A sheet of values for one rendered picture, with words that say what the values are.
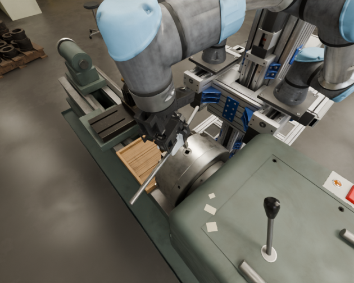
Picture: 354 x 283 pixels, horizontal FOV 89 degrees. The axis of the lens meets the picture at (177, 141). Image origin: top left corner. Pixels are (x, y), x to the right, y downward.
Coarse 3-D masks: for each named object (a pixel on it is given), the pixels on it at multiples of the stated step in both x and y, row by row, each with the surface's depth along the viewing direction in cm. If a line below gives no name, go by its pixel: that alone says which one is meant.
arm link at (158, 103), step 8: (168, 88) 28; (136, 96) 28; (152, 96) 28; (160, 96) 28; (168, 96) 30; (136, 104) 32; (144, 104) 29; (152, 104) 29; (160, 104) 30; (168, 104) 31
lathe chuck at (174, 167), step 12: (192, 144) 66; (204, 144) 66; (216, 144) 69; (180, 156) 64; (192, 156) 63; (168, 168) 65; (180, 168) 62; (156, 180) 70; (168, 180) 65; (168, 192) 66
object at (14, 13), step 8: (0, 0) 394; (8, 0) 403; (16, 0) 411; (24, 0) 419; (32, 0) 428; (8, 8) 410; (16, 8) 418; (24, 8) 427; (32, 8) 436; (8, 16) 438; (16, 16) 426; (24, 16) 435
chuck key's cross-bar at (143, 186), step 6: (198, 108) 55; (192, 114) 54; (168, 156) 48; (162, 162) 47; (156, 168) 45; (150, 174) 44; (150, 180) 44; (144, 186) 42; (138, 192) 41; (132, 198) 40; (132, 204) 40
